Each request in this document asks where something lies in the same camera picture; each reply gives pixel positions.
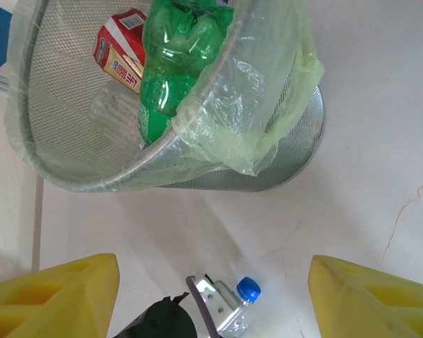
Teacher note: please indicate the crushed clear bottle white cap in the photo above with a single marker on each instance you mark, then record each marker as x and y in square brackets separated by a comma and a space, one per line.
[116, 112]

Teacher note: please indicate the red and yellow drink bottle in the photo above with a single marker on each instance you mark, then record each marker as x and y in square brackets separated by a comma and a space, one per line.
[120, 53]

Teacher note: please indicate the green plastic soda bottle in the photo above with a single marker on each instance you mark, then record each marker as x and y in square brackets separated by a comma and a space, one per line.
[169, 70]

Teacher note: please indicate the pale green plastic bin liner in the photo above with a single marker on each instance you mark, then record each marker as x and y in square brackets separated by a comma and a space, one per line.
[232, 116]

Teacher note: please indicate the tall clear blue-capped bottle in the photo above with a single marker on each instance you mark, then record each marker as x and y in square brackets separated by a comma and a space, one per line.
[248, 289]

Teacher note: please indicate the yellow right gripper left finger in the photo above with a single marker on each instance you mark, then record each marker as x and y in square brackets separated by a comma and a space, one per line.
[49, 303]

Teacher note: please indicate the translucent green trash bin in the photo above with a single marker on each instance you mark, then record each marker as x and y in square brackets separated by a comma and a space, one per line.
[232, 179]

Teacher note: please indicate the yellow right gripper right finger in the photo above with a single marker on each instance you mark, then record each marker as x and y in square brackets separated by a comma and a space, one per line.
[373, 306]

